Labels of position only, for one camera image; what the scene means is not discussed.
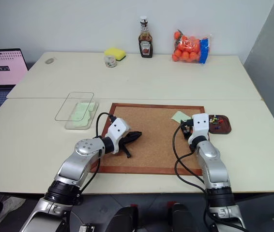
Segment brown-framed cork board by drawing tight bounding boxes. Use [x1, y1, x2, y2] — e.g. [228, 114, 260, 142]
[90, 102, 206, 176]

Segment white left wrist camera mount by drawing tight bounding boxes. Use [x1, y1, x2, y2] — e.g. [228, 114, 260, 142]
[107, 117, 131, 155]

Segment brown wooden tray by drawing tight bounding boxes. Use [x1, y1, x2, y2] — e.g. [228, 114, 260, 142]
[208, 115, 233, 135]

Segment stack of green notes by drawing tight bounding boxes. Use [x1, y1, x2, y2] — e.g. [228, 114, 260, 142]
[70, 102, 97, 127]

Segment small clear jar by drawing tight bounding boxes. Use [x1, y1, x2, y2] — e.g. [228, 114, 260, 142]
[104, 55, 117, 69]

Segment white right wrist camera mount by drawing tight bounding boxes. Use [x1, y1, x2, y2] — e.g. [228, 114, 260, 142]
[187, 112, 211, 146]

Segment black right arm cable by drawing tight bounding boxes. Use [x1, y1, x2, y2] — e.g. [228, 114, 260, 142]
[172, 124, 209, 194]

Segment green sticky note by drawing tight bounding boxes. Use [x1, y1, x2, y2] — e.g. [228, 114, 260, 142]
[170, 111, 191, 124]

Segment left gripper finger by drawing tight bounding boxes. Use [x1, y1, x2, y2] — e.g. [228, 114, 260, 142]
[122, 143, 132, 159]
[127, 130, 143, 144]

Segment clear plastic container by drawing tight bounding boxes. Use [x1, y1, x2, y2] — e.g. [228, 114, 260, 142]
[54, 91, 95, 122]

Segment ketchup bottle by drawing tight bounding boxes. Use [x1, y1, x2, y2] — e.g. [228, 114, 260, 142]
[138, 15, 154, 59]

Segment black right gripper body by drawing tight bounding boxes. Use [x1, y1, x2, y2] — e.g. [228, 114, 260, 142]
[180, 117, 194, 140]

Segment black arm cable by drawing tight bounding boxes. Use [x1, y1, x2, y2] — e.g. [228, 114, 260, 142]
[77, 112, 117, 196]
[172, 124, 209, 194]

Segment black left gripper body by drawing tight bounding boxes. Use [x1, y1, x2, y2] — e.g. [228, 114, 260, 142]
[118, 133, 133, 152]

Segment yellow sponge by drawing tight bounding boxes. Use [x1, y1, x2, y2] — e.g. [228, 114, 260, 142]
[104, 46, 127, 62]

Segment open laptop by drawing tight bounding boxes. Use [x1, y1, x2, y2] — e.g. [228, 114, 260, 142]
[0, 48, 30, 107]

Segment clear plastic box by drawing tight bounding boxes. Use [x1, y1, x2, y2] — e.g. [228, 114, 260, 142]
[64, 101, 100, 131]

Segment bag of orange balls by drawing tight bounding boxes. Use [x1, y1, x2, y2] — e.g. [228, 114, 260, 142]
[171, 29, 213, 65]

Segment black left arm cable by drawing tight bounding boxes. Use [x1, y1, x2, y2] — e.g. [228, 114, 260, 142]
[77, 112, 117, 196]

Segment dark rounded shape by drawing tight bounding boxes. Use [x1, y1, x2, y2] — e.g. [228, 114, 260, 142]
[167, 201, 194, 232]
[107, 204, 139, 232]

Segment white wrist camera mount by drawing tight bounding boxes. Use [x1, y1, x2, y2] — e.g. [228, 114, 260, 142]
[107, 117, 131, 155]
[187, 112, 211, 146]

